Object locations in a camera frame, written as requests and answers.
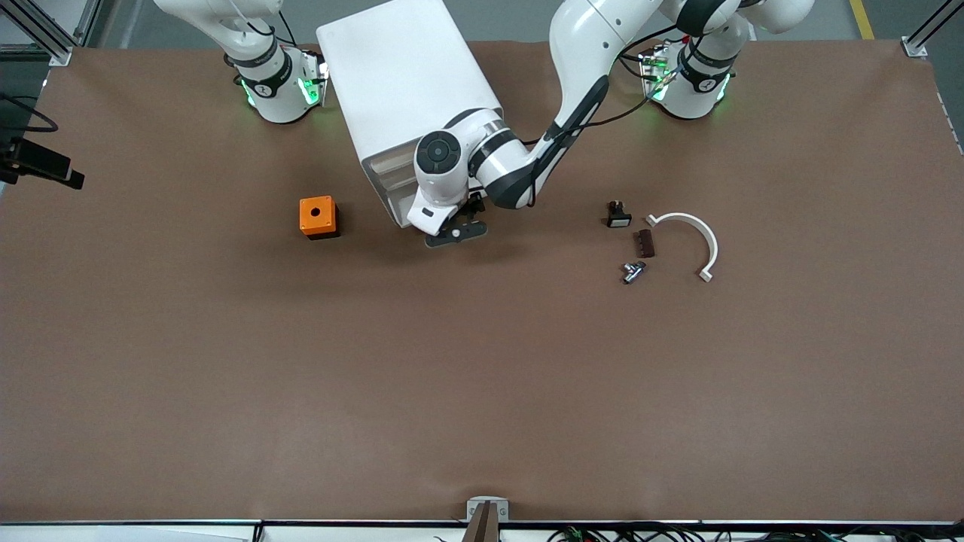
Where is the orange box with hole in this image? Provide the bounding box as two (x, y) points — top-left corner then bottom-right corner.
(299, 196), (340, 240)

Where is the brown table cover sheet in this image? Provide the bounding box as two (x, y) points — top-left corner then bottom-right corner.
(0, 38), (964, 524)

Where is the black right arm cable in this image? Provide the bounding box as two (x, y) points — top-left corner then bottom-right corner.
(0, 92), (59, 135)

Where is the aluminium frame post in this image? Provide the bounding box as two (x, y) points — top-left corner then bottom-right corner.
(0, 0), (102, 67)
(901, 0), (964, 59)

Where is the white half-ring pipe clamp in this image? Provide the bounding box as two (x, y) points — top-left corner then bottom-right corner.
(645, 212), (718, 283)

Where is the grey metal table bracket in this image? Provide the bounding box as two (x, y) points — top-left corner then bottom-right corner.
(461, 496), (511, 542)

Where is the white table edge rail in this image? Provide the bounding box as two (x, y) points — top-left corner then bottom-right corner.
(0, 519), (964, 542)

